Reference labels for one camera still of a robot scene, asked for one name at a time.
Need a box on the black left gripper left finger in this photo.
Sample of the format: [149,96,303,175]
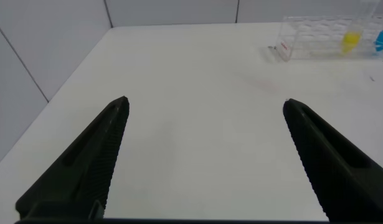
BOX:
[15,95,130,220]

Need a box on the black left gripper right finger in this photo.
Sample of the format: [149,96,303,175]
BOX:
[282,98,383,223]

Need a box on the blue pigment test tube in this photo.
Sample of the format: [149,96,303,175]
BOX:
[374,12,383,53]

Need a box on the yellow pigment test tube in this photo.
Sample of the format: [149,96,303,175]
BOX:
[340,0,381,55]

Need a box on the clear acrylic test tube rack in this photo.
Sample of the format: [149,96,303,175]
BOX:
[275,14,383,62]

